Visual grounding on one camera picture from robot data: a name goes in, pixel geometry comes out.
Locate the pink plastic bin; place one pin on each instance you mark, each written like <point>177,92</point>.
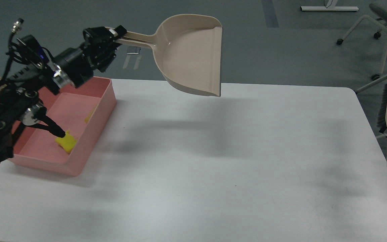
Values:
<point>38,149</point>

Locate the grey office chair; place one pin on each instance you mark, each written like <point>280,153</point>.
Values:
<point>379,8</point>

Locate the bread slice piece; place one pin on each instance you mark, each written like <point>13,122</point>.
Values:
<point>88,117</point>

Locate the yellow green sponge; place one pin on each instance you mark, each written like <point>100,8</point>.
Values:
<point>67,143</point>

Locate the white desk foot bar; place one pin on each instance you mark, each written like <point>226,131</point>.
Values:
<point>329,9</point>

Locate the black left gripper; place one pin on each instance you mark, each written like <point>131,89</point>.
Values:
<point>97,53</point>

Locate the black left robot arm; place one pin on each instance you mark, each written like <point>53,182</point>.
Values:
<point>31,67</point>

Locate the beige plastic dustpan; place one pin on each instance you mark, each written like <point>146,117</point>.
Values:
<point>187,51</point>

